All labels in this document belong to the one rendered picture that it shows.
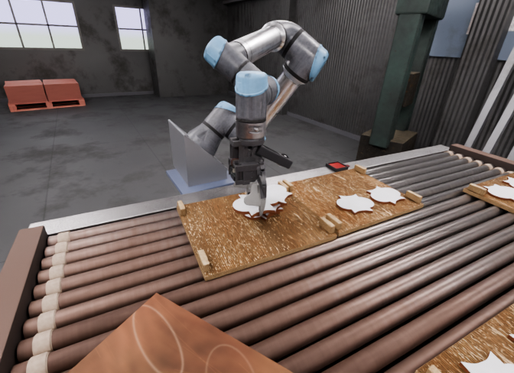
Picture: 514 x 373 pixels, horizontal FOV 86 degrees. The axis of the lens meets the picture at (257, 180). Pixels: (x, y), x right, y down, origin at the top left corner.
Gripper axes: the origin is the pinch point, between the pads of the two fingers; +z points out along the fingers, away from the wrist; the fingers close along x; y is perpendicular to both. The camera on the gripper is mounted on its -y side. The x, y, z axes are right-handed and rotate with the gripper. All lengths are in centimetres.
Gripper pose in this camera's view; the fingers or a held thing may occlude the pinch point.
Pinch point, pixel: (256, 202)
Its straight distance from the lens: 79.6
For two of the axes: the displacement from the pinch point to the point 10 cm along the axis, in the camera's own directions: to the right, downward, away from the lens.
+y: -9.4, 1.3, -3.3
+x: 3.5, 4.3, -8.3
